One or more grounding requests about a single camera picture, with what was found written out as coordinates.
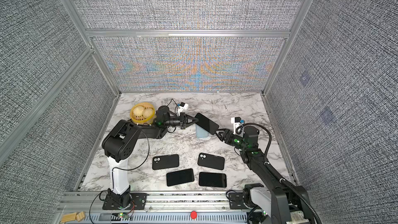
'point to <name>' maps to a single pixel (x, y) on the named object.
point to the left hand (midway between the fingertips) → (197, 122)
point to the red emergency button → (193, 214)
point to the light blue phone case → (201, 132)
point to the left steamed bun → (138, 110)
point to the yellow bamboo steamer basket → (140, 120)
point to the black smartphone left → (180, 177)
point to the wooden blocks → (73, 216)
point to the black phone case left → (166, 162)
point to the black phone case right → (211, 161)
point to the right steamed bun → (147, 112)
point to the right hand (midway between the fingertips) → (216, 131)
